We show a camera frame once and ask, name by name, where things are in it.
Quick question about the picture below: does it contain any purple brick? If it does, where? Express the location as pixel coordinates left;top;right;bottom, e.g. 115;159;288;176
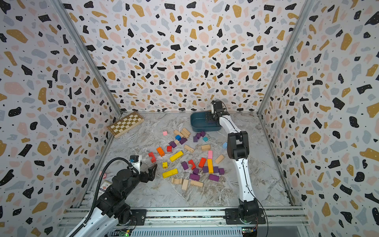
181;162;189;170
189;173;200;181
209;174;220;182

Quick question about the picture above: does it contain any orange brick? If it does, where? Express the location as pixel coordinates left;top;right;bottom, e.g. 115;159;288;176
157;147;165;157

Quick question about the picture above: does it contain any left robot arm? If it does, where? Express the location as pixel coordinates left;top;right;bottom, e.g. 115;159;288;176
68;155;158;237

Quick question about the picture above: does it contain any playing card box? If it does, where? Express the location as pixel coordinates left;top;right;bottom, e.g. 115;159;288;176
99;180;112;194

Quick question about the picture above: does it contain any wooden chessboard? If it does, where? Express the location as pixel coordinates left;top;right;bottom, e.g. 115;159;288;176
107;112;144;138

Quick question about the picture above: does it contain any upright yellow brick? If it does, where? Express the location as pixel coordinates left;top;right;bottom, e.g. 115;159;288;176
207;159;214;174

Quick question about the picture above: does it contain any long yellow brick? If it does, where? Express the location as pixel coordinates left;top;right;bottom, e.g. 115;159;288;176
162;168;178;179
170;151;184;162

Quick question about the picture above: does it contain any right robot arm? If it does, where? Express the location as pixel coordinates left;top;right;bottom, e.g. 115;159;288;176
211;100;259;223

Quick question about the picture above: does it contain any long yellow brick lower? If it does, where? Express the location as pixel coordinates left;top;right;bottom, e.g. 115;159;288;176
162;168;178;179

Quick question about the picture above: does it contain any pink brick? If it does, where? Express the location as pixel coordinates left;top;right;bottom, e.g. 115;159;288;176
207;150;213;160

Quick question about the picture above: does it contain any teal storage bin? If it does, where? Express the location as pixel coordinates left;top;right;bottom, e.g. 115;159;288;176
190;111;222;132

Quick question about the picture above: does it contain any red arch brick left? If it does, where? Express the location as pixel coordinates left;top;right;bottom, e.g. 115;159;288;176
148;152;157;163

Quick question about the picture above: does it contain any long yellow brick upper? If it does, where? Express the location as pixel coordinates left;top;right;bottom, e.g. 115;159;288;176
170;151;184;162

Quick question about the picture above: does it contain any red arch brick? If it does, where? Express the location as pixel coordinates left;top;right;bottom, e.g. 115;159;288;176
148;152;157;163
188;160;196;170

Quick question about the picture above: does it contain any natural wood flat brick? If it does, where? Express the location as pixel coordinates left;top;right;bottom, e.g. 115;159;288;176
190;180;204;188

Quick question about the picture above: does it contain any natural wood brick right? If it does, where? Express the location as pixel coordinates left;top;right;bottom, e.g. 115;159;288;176
215;155;225;164

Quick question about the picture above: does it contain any red arch brick centre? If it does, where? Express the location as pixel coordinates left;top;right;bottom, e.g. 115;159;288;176
188;160;196;170

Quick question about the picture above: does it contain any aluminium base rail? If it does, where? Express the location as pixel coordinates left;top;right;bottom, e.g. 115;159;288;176
58;206;313;237

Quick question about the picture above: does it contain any natural wood arch brick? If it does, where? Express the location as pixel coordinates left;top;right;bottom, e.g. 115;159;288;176
171;177;183;185

